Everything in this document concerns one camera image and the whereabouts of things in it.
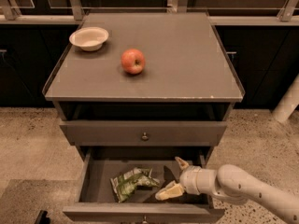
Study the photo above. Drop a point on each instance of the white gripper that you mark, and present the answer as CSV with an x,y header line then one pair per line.
x,y
188,179

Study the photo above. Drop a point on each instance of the green jalapeno chip bag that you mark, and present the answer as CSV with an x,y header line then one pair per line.
x,y
125,184

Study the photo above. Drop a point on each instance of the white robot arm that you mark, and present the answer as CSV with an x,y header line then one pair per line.
x,y
231,184

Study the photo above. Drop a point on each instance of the grey drawer cabinet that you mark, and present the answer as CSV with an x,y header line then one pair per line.
x,y
187,74

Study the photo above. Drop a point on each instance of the grey open middle drawer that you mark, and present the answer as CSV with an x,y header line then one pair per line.
x,y
97,202

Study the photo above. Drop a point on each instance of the grey top drawer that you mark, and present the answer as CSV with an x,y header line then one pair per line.
x,y
128,133

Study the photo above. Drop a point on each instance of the round brass top knob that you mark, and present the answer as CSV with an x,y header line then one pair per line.
x,y
145,137

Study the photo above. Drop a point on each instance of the round brass knob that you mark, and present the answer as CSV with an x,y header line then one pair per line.
x,y
144,220
145,137

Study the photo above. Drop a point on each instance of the round brass middle knob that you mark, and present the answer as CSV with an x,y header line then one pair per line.
x,y
144,220

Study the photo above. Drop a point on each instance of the red apple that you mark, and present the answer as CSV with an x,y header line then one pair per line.
x,y
133,61

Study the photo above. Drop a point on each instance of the black object at floor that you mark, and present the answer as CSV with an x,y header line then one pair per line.
x,y
42,218

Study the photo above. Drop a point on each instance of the white paper bowl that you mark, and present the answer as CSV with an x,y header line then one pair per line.
x,y
89,38

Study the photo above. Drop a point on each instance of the metal railing frame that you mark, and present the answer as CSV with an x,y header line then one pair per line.
x,y
220,12

